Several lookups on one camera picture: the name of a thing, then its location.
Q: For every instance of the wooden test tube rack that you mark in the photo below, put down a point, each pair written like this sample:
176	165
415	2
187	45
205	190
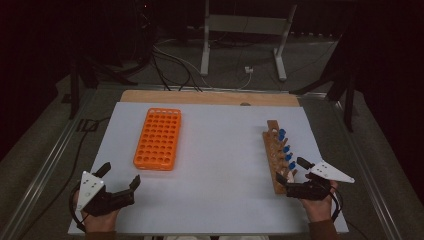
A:
271	146

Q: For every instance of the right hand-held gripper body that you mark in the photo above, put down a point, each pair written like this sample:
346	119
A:
306	190

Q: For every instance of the white metal stand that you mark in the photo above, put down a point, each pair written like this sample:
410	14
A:
245	25

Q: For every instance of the orange plastic test tube rack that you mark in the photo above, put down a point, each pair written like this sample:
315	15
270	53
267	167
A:
143	156

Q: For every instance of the aluminium frame rail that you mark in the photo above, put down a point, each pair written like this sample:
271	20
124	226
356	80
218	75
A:
150	87
43	173
370	173

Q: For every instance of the white power adapter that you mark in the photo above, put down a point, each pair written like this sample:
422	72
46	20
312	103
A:
248	69

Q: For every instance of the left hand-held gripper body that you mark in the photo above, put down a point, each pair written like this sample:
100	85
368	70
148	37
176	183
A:
90	186

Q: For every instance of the person's left hand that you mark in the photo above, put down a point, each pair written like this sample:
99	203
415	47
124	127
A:
100	224

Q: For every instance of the person's right hand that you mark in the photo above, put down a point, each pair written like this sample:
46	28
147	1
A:
318	210

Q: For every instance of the black stand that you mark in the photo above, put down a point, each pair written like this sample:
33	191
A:
348	100
75	86

